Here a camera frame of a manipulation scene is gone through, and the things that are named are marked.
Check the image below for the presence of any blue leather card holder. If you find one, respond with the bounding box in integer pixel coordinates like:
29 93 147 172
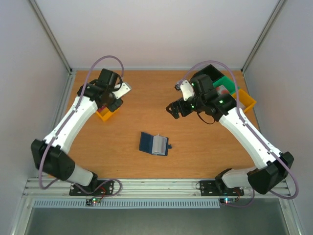
138 132 172 156

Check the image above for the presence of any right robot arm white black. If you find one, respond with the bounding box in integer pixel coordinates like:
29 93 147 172
166 74 294 194

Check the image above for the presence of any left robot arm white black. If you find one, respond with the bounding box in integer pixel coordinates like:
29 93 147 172
31 69 131 195

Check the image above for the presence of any white red card stack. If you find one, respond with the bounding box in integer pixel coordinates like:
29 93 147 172
216 85 230 95

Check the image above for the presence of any yellow bin on left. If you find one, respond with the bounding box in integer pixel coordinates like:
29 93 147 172
96 107 119 122

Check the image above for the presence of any yellow bin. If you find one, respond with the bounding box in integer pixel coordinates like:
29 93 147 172
238 89 257 113
96 107 119 122

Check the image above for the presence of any black bin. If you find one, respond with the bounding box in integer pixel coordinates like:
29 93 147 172
192 64 224 83

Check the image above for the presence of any green bin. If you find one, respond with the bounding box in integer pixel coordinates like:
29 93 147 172
213 76 235 94

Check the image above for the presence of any yellow bin on right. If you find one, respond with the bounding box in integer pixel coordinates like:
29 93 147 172
238 89 257 113

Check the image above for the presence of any right controller board green LED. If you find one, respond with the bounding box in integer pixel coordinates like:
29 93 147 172
220 197 238 204

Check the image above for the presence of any controller board green led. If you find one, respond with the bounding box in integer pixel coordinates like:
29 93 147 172
86 198 102 206
220 197 238 204

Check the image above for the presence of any left controller board green LED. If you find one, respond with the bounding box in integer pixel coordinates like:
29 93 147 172
86 198 102 206

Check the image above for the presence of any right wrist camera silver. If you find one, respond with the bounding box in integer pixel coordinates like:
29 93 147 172
175 80 195 101

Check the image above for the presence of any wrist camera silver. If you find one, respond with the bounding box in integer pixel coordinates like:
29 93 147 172
113 82 132 99
175 80 195 101

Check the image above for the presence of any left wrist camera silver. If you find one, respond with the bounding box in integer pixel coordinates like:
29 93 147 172
113 82 132 99

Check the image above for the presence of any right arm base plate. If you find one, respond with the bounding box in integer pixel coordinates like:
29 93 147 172
196 180 245 197

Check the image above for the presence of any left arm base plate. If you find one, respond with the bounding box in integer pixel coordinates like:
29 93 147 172
69 180 114 196

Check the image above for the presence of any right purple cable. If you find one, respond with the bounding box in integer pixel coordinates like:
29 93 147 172
177 60 300 200

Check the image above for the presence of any purple cable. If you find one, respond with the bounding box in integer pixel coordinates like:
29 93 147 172
177 60 300 200
39 55 125 198

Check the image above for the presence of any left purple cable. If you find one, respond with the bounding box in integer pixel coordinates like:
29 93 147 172
39 55 125 198

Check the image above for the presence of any aluminium frame post left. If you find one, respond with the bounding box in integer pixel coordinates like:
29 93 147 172
28 0 72 74

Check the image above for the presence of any aluminium frame post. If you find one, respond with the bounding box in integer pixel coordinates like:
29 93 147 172
241 0 287 73
28 0 72 74

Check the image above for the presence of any aluminium rail front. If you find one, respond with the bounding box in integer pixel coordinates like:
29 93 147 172
23 178 291 199

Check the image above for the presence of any slotted cable duct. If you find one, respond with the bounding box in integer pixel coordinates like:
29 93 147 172
33 199 220 209

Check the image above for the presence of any aluminium frame post right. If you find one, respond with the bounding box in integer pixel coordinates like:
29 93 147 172
241 0 287 73

